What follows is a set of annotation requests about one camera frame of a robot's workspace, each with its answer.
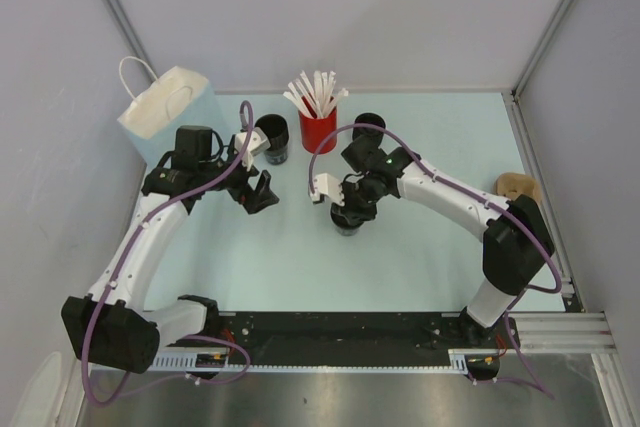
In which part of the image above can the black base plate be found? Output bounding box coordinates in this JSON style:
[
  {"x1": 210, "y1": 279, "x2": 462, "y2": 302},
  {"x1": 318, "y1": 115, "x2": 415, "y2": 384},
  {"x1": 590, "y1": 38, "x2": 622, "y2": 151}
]
[{"x1": 201, "y1": 311, "x2": 519, "y2": 362}]

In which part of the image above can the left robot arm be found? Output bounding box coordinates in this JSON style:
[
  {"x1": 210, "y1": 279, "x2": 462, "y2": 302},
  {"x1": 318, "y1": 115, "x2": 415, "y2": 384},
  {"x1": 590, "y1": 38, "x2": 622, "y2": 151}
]
[{"x1": 61, "y1": 126, "x2": 279, "y2": 374}]

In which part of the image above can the single black coffee cup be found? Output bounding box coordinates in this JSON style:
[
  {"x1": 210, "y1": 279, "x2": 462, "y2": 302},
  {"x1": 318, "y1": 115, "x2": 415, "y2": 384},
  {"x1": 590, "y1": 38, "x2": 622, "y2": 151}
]
[{"x1": 334, "y1": 224, "x2": 359, "y2": 237}]

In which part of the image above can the brown cardboard cup carrier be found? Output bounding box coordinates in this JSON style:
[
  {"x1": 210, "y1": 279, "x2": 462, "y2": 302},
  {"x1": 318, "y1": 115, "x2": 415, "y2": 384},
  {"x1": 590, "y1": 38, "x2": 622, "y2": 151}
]
[{"x1": 494, "y1": 172, "x2": 542, "y2": 204}]

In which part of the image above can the black lid stack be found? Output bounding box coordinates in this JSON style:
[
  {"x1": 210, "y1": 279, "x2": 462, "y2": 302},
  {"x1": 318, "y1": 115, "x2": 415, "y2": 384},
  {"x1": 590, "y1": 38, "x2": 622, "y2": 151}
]
[{"x1": 352, "y1": 112, "x2": 386, "y2": 146}]

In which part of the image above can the red straw holder cup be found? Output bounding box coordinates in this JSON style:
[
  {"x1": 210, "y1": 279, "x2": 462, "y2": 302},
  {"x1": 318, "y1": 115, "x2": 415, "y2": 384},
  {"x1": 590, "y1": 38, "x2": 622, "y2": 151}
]
[{"x1": 298, "y1": 107, "x2": 338, "y2": 154}]

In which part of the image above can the black coffee cup stack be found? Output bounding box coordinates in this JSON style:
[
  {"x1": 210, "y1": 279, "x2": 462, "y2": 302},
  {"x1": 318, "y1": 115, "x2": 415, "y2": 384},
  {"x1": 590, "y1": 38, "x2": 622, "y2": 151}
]
[{"x1": 256, "y1": 114, "x2": 289, "y2": 165}]

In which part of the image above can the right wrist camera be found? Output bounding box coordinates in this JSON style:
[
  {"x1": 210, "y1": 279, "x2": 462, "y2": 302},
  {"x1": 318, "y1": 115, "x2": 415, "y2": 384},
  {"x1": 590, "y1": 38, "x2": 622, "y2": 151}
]
[{"x1": 309, "y1": 173, "x2": 344, "y2": 206}]

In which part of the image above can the grey slotted cable duct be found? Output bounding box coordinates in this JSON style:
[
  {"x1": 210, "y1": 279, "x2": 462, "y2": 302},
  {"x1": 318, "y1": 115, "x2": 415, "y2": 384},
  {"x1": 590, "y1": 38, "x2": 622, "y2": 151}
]
[{"x1": 148, "y1": 350, "x2": 500, "y2": 375}]

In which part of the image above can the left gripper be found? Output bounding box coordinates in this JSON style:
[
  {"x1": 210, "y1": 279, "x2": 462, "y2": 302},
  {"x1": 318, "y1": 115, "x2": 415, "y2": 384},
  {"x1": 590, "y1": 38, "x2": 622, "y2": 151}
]
[{"x1": 198, "y1": 144, "x2": 277, "y2": 214}]

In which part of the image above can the white wrapped straws bundle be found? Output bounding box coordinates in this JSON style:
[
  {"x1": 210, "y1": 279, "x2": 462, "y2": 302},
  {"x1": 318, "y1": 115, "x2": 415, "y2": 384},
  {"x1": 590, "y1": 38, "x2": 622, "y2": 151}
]
[{"x1": 282, "y1": 70, "x2": 349, "y2": 119}]

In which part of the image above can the light blue paper bag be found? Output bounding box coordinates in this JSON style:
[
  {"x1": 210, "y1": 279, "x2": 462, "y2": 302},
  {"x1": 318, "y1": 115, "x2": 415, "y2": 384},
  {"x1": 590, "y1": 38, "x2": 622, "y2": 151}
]
[{"x1": 118, "y1": 56, "x2": 232, "y2": 166}]

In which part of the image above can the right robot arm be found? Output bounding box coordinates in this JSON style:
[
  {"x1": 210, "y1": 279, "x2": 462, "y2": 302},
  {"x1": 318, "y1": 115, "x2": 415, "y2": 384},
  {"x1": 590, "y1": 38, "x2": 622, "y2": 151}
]
[{"x1": 331, "y1": 136, "x2": 555, "y2": 348}]

